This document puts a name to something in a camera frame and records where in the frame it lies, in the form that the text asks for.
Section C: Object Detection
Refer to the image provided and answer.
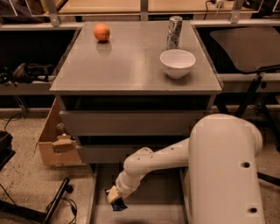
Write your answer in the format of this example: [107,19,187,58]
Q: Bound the white ceramic bowl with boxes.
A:
[160,49,196,79]

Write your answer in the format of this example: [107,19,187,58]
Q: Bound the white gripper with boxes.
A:
[107,171,144,203]

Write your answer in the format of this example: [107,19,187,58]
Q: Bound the grey open bottom drawer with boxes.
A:
[87,164,189,224]

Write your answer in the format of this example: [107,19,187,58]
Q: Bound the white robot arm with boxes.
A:
[106,114,265,224]

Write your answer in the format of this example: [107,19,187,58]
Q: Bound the grey top drawer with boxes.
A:
[59,110,211,136]

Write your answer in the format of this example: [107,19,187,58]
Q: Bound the silver drink can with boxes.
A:
[167,16,183,50]

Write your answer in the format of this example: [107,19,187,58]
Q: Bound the black office chair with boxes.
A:
[209,27,280,187]

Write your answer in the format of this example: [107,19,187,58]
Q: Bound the dark blue rxbar wrapper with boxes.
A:
[105,189,127,212]

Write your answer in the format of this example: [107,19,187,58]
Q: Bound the orange fruit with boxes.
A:
[94,24,110,42]

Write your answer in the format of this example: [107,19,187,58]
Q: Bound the black headphones on shelf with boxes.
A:
[12,63,54,84]

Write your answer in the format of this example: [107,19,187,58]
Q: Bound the open cardboard box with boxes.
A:
[38,101,83,166]

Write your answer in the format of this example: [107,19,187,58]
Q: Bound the grey middle drawer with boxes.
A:
[76,143,200,165]

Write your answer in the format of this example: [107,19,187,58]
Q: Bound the grey drawer cabinet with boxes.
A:
[50,20,224,112]

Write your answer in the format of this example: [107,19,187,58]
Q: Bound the black equipment at left edge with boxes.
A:
[0,130,15,171]

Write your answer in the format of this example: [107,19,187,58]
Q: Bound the black stand with cable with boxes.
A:
[0,178,78,224]

